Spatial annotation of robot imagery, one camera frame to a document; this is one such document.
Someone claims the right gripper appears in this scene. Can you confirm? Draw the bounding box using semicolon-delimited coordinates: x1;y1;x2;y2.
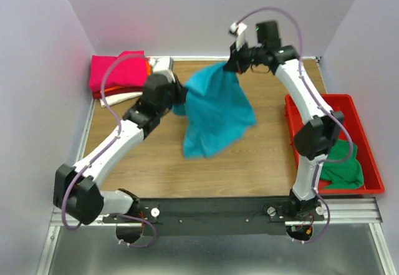
223;39;265;75

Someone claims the teal t shirt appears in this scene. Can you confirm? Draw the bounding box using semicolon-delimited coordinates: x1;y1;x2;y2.
173;61;256;159

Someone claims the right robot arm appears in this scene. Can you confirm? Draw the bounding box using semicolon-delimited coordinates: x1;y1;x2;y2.
223;21;344;220

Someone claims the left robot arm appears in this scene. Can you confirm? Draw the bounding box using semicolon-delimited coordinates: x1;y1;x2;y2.
53;70;187;225

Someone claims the orange folded t shirt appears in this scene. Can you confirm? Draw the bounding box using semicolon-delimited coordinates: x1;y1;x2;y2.
90;56;152;98

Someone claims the pink folded t shirt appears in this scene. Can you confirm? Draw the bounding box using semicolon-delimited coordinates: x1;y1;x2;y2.
89;51;152;93

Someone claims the white folded t shirt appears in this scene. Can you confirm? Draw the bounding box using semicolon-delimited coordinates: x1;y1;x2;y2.
99;92;142;108

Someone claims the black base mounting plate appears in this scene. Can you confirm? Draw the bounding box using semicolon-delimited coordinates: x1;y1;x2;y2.
103;196;324;243

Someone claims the red plastic bin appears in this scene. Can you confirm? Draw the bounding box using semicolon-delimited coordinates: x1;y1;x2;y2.
284;93;385;195

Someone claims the green t shirt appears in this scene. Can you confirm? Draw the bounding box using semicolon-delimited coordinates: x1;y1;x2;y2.
320;140;364;190

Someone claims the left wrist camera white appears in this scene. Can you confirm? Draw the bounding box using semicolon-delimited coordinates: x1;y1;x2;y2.
149;56;175;82

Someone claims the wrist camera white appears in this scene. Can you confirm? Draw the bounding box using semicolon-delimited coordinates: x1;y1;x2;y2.
229;22;247;51
149;56;175;82

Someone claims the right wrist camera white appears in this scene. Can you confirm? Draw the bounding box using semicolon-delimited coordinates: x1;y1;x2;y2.
229;22;247;51

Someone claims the aluminium frame rail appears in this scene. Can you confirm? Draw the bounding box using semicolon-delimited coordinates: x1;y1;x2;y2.
38;100;383;274

